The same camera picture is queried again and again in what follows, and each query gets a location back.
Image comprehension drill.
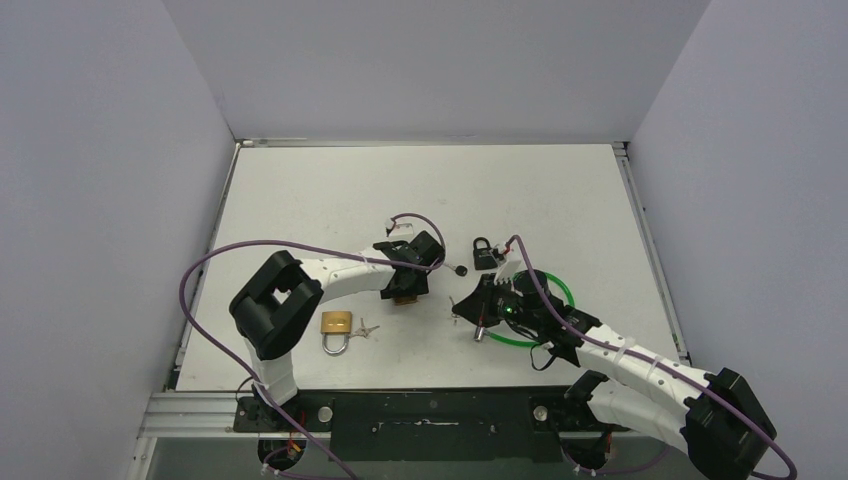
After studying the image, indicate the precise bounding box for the long shackle brass padlock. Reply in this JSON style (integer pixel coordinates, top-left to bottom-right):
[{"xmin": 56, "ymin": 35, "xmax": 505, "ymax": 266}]
[{"xmin": 392, "ymin": 295, "xmax": 418, "ymax": 306}]

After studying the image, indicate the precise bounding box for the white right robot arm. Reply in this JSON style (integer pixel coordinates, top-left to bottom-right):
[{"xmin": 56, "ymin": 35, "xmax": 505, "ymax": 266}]
[{"xmin": 452, "ymin": 271, "xmax": 777, "ymax": 479}]

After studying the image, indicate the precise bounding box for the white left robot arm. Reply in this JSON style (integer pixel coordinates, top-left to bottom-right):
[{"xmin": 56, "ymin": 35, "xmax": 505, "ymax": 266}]
[{"xmin": 229, "ymin": 231, "xmax": 445, "ymax": 431}]

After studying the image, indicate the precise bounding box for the small silver key bunch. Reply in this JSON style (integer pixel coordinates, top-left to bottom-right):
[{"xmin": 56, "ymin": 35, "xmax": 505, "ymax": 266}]
[{"xmin": 351, "ymin": 318, "xmax": 380, "ymax": 339}]

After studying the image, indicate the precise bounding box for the black combination padlock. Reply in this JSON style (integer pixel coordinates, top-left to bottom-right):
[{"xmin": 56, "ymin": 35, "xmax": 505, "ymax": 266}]
[{"xmin": 472, "ymin": 237, "xmax": 499, "ymax": 271}]

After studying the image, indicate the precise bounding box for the short brass padlock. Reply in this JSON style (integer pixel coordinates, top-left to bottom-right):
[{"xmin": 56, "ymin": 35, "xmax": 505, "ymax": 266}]
[{"xmin": 320, "ymin": 311, "xmax": 353, "ymax": 357}]

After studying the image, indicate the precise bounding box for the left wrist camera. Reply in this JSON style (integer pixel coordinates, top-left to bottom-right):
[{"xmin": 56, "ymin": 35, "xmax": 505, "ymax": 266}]
[{"xmin": 385, "ymin": 219, "xmax": 416, "ymax": 242}]

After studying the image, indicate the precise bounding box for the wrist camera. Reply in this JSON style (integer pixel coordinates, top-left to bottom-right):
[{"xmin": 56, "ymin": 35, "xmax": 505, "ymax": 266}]
[
  {"xmin": 492, "ymin": 244, "xmax": 524, "ymax": 285},
  {"xmin": 385, "ymin": 219, "xmax": 416, "ymax": 242}
]

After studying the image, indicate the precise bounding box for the green cable lock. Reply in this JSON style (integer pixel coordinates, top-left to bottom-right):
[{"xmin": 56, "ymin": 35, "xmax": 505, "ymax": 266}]
[{"xmin": 480, "ymin": 270, "xmax": 574, "ymax": 349}]

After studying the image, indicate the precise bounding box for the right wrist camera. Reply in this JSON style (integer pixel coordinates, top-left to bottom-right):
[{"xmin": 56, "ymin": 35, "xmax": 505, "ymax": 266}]
[{"xmin": 492, "ymin": 244, "xmax": 524, "ymax": 285}]

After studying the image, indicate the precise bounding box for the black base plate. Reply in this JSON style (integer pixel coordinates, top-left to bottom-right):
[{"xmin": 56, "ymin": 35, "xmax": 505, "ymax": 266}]
[{"xmin": 231, "ymin": 387, "xmax": 634, "ymax": 464}]

